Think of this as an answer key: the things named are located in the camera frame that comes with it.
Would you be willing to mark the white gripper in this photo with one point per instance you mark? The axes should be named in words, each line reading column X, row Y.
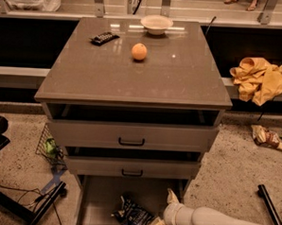
column 171, row 213

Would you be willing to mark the blue chip bag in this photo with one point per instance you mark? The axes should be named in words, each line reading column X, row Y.
column 132, row 213

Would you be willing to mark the middle grey drawer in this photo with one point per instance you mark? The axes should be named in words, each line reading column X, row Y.
column 138, row 168

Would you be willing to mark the bottom grey open drawer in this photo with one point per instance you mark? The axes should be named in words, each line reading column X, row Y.
column 101, row 197

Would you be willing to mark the grey drawer cabinet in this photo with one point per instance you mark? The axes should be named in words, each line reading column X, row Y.
column 177, row 83

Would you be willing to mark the brown snack bag on floor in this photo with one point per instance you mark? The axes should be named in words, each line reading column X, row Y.
column 266, row 138

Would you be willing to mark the top grey drawer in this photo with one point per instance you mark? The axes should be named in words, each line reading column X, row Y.
column 74, row 133

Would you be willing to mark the black bar right floor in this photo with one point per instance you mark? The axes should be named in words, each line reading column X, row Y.
column 264, row 194

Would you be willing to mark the yellow cloth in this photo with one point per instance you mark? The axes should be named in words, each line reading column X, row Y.
column 257, row 80

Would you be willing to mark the orange fruit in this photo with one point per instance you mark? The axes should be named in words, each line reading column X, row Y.
column 139, row 52

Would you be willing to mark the dark candy bar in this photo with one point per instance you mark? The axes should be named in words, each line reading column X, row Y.
column 103, row 38

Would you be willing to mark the white bowl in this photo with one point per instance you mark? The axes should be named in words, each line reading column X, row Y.
column 156, row 24

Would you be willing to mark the wire basket with green item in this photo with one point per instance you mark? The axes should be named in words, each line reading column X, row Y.
column 48, row 149

